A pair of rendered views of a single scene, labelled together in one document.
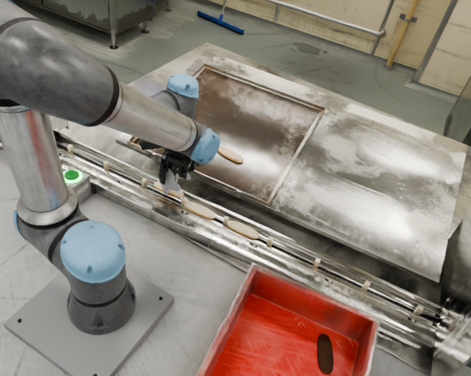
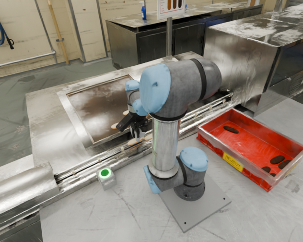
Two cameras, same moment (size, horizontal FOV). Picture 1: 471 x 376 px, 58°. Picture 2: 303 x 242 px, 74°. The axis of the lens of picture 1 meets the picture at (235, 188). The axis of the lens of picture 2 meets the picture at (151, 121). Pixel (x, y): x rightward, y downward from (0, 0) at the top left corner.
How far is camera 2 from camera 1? 83 cm
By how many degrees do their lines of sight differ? 38
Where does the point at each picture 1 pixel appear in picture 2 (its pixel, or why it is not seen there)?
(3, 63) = (214, 78)
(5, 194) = (84, 216)
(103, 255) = (202, 153)
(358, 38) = (45, 60)
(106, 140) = (73, 157)
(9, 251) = (132, 222)
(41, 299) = (176, 210)
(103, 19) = not seen: outside the picture
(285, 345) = (225, 138)
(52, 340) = (201, 211)
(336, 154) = not seen: hidden behind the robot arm
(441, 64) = (88, 49)
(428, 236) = not seen: hidden behind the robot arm
